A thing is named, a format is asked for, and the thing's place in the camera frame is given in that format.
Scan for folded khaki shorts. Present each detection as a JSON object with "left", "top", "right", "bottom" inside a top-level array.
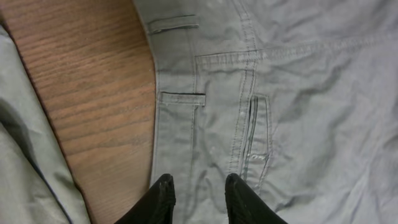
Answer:
[{"left": 1, "top": 29, "right": 90, "bottom": 223}]

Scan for grey shorts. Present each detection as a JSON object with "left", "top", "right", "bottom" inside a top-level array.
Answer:
[{"left": 134, "top": 0, "right": 397, "bottom": 223}]

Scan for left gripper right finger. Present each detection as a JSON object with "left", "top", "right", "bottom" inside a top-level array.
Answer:
[{"left": 225, "top": 173, "right": 287, "bottom": 224}]

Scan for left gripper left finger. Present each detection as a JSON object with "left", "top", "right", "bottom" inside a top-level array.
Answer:
[{"left": 115, "top": 174, "right": 176, "bottom": 224}]

